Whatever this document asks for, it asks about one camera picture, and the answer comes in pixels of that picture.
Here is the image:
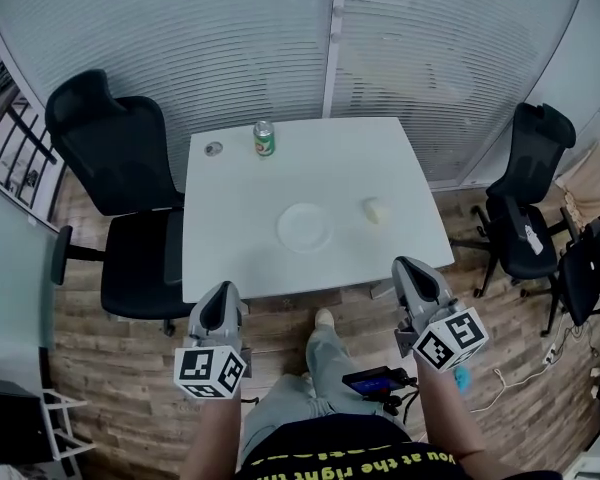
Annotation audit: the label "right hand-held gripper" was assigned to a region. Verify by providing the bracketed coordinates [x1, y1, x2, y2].
[391, 256, 490, 373]

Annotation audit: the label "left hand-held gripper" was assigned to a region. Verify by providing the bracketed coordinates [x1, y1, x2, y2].
[173, 281, 254, 400]

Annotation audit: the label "pale bread roll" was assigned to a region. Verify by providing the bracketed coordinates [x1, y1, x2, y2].
[362, 196, 392, 225]

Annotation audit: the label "white round plate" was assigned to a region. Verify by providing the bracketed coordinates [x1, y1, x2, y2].
[276, 202, 335, 253]

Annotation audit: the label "person's right forearm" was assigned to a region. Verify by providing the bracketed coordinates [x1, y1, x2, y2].
[413, 355, 491, 469]

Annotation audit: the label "person's left forearm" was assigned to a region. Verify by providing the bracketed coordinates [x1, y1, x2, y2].
[179, 395, 244, 480]

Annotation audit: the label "small blue object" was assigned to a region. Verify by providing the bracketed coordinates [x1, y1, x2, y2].
[454, 365, 474, 394]

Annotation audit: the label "black device with blue screen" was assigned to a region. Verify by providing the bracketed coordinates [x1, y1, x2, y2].
[342, 366, 411, 398]

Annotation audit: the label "person's grey trousers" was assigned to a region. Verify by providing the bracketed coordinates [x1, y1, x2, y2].
[242, 325, 411, 462]

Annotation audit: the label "white remote control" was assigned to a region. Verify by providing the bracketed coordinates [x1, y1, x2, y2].
[522, 225, 545, 255]

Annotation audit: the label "person's black t-shirt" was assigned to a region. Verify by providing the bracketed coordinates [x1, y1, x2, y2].
[237, 415, 551, 480]

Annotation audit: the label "green soda can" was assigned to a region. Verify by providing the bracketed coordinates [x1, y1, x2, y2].
[252, 120, 276, 161]

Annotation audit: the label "large black office chair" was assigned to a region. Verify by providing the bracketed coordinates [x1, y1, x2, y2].
[44, 69, 196, 338]

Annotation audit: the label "beige cardboard sheet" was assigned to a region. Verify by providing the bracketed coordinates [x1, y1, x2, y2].
[554, 140, 600, 217]

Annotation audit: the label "black cabinet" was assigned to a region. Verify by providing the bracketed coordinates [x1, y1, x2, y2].
[0, 375, 56, 464]

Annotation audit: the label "black metal railing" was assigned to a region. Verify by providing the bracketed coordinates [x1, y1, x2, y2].
[0, 62, 61, 209]

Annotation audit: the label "white cable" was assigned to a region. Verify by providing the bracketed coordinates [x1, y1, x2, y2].
[467, 365, 547, 414]

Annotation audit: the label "white metal rack frame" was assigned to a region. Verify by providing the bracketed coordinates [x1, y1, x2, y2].
[42, 387, 96, 469]

